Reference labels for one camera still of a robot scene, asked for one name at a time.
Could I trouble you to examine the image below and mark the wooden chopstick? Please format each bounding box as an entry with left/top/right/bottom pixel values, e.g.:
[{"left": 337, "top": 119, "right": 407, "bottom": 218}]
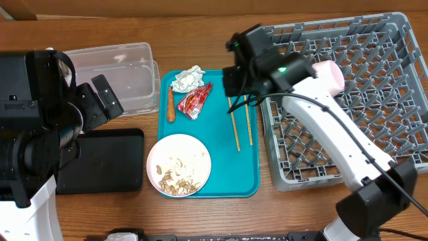
[
  {"left": 227, "top": 97, "right": 241, "bottom": 152},
  {"left": 243, "top": 95, "right": 253, "bottom": 146}
]

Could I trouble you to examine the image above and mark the white tissue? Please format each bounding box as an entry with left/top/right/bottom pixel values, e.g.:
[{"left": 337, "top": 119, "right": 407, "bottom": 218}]
[{"left": 170, "top": 65, "right": 205, "bottom": 93}]

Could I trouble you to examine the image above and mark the red snack wrapper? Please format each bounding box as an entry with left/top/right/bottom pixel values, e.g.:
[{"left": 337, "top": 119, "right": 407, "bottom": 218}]
[{"left": 177, "top": 82, "right": 213, "bottom": 120}]

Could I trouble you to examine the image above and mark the pink small bowl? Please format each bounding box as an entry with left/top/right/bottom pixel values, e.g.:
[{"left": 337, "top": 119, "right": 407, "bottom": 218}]
[{"left": 312, "top": 60, "right": 344, "bottom": 97}]

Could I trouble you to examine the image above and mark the pink plate with food scraps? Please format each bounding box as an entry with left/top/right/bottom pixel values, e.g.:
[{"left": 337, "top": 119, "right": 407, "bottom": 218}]
[{"left": 146, "top": 134, "right": 211, "bottom": 198}]

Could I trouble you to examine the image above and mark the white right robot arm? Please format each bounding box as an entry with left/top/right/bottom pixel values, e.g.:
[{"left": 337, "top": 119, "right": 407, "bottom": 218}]
[{"left": 223, "top": 25, "right": 417, "bottom": 240}]

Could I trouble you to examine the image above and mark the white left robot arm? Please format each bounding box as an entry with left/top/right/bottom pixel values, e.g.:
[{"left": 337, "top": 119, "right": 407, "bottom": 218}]
[{"left": 1, "top": 50, "right": 124, "bottom": 240}]

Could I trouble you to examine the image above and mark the grey dishwasher rack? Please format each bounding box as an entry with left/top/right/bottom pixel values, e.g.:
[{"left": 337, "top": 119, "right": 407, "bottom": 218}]
[{"left": 261, "top": 12, "right": 427, "bottom": 191}]

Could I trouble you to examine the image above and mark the teal plastic tray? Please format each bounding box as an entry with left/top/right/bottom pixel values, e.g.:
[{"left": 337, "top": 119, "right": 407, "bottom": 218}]
[{"left": 158, "top": 70, "right": 260, "bottom": 198}]

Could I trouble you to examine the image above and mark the clear plastic bin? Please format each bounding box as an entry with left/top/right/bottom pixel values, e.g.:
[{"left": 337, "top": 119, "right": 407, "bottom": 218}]
[{"left": 65, "top": 42, "right": 161, "bottom": 116}]

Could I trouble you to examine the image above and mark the black plastic tray bin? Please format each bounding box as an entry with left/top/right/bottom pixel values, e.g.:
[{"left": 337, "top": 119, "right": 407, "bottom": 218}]
[{"left": 56, "top": 129, "right": 144, "bottom": 195}]

